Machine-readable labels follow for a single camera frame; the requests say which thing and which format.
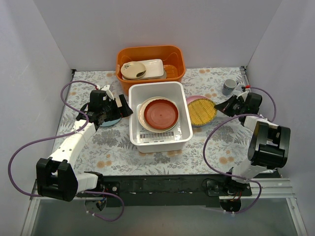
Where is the woven bamboo plate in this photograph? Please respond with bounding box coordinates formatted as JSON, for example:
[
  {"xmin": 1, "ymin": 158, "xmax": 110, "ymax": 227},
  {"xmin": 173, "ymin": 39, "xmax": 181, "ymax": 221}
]
[{"xmin": 187, "ymin": 97, "xmax": 218, "ymax": 126}]

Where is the red brown plate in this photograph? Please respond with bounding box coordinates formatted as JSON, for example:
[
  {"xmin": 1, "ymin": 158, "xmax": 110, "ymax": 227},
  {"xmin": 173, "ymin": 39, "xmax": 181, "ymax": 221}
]
[{"xmin": 144, "ymin": 99, "xmax": 179, "ymax": 130}]

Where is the pink plate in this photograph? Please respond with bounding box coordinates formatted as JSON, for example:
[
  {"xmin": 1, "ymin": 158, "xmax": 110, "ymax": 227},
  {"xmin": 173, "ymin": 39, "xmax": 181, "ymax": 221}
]
[{"xmin": 186, "ymin": 95, "xmax": 212, "ymax": 127}]

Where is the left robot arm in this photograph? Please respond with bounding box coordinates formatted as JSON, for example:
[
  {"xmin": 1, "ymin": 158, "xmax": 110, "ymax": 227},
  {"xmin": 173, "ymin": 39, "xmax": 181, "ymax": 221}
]
[{"xmin": 36, "ymin": 85, "xmax": 133, "ymax": 202}]

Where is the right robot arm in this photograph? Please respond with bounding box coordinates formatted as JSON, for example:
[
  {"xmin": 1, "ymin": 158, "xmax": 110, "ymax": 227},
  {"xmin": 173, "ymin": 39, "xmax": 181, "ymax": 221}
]
[{"xmin": 214, "ymin": 92, "xmax": 291, "ymax": 196}]

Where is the white plastic bin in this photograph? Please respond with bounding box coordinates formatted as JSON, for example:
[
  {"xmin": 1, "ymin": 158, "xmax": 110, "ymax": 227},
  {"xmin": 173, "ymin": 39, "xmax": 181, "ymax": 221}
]
[{"xmin": 128, "ymin": 82, "xmax": 193, "ymax": 153}]

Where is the orange plastic bin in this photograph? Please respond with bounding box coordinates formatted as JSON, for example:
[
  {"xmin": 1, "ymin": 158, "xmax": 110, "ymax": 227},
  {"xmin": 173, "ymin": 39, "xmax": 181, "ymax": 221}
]
[{"xmin": 116, "ymin": 45, "xmax": 186, "ymax": 95}]

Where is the light blue plate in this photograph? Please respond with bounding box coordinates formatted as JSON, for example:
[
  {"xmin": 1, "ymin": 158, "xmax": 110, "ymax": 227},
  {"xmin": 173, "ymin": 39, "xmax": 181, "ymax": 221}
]
[{"xmin": 100, "ymin": 118, "xmax": 121, "ymax": 127}]

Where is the grey ceramic cup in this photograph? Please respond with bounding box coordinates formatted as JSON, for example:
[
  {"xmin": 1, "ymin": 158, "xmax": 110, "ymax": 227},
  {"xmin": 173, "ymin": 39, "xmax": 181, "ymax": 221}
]
[{"xmin": 222, "ymin": 79, "xmax": 238, "ymax": 96}]

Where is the blue plate under cream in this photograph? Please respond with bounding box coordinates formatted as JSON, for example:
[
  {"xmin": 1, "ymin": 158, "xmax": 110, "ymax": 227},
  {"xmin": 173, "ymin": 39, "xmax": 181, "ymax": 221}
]
[{"xmin": 191, "ymin": 123, "xmax": 209, "ymax": 128}]

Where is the cream round floral dish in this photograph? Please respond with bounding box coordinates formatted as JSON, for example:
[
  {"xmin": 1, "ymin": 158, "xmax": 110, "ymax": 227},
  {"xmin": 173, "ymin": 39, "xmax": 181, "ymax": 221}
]
[{"xmin": 121, "ymin": 61, "xmax": 147, "ymax": 79}]

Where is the cream rectangular tray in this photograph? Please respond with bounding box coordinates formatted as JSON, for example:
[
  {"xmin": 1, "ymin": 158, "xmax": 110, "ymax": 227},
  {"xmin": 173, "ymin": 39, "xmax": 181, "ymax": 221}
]
[{"xmin": 122, "ymin": 59, "xmax": 165, "ymax": 80}]

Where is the aluminium rail frame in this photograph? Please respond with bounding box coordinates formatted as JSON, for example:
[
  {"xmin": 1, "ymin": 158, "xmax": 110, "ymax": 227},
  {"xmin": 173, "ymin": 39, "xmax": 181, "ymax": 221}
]
[{"xmin": 19, "ymin": 65, "xmax": 308, "ymax": 236}]

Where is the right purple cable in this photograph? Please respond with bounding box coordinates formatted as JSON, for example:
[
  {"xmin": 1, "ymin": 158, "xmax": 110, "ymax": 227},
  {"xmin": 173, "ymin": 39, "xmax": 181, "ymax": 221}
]
[{"xmin": 203, "ymin": 86, "xmax": 277, "ymax": 214}]

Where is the purple cable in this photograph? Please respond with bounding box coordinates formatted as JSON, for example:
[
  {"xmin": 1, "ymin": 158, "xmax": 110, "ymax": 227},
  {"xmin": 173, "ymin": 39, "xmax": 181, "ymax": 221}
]
[
  {"xmin": 203, "ymin": 86, "xmax": 277, "ymax": 214},
  {"xmin": 7, "ymin": 80, "xmax": 125, "ymax": 222}
]

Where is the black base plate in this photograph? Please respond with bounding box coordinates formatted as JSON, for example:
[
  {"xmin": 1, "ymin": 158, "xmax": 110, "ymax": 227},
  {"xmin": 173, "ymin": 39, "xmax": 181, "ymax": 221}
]
[{"xmin": 76, "ymin": 175, "xmax": 253, "ymax": 207}]

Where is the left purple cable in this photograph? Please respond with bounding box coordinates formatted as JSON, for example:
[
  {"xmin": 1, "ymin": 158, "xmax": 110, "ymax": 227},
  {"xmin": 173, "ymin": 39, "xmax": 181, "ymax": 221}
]
[{"xmin": 7, "ymin": 80, "xmax": 125, "ymax": 222}]

